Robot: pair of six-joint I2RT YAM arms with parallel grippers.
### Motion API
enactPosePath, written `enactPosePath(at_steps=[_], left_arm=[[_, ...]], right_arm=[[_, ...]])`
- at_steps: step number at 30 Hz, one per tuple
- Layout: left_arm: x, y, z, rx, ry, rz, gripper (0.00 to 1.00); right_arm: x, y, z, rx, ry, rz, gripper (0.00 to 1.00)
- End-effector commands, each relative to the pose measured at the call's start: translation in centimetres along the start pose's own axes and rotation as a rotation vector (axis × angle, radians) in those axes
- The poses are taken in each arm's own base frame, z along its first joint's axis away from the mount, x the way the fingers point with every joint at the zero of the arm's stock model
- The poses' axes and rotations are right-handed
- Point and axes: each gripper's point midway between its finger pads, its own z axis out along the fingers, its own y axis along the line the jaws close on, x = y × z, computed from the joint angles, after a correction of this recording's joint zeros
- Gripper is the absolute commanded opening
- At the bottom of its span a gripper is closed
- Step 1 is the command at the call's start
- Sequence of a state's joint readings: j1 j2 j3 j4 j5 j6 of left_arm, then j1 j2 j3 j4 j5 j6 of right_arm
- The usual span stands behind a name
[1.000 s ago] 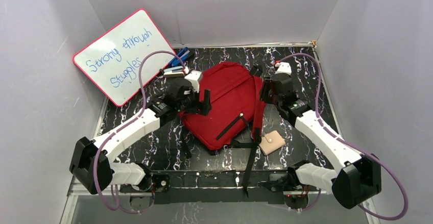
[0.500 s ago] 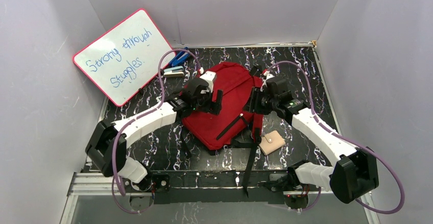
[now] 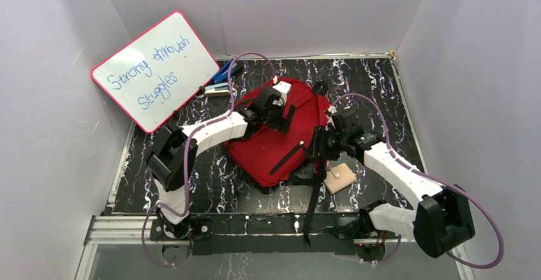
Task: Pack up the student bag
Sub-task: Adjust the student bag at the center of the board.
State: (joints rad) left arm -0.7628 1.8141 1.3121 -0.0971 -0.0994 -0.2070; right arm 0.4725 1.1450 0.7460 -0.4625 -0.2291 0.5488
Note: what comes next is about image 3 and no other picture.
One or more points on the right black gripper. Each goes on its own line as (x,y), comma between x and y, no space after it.
(320,135)

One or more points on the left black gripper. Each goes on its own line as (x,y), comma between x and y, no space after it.
(280,111)

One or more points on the beige small wallet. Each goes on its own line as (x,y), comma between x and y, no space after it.
(338,178)

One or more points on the red student backpack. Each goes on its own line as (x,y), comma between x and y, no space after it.
(270,157)

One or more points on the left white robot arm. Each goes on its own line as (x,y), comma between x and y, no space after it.
(173,154)

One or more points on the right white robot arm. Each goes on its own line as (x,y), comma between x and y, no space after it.
(439,218)

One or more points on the blue stapler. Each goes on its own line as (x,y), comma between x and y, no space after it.
(218,85)

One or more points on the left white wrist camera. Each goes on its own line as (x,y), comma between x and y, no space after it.
(283,88)

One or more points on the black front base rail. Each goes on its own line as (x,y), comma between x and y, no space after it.
(274,231)

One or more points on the white board pink frame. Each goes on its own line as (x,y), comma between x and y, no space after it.
(158,72)

